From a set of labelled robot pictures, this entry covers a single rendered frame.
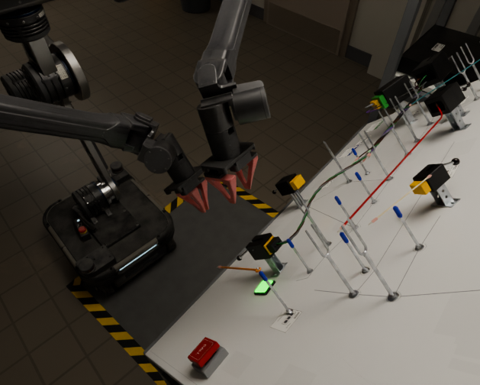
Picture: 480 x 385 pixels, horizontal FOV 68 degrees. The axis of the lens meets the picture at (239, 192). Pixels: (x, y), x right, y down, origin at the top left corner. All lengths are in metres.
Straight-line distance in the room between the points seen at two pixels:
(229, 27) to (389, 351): 0.63
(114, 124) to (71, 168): 2.03
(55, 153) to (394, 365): 2.73
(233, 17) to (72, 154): 2.24
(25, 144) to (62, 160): 0.38
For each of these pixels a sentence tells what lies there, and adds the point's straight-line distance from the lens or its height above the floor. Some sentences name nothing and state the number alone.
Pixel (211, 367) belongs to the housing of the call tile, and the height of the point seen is 1.10.
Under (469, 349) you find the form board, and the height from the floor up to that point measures 1.38.
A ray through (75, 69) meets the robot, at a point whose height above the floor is 1.18.
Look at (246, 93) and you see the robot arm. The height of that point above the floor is 1.43.
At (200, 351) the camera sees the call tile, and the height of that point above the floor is 1.10.
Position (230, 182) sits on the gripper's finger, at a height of 1.30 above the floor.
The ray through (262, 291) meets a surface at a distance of 0.79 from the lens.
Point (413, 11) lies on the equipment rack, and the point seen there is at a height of 1.30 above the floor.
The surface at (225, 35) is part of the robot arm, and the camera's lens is 0.77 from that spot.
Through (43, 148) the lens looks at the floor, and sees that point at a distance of 3.05.
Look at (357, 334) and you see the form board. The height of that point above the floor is 1.27.
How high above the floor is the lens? 1.78
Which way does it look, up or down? 49 degrees down
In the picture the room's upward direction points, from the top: straight up
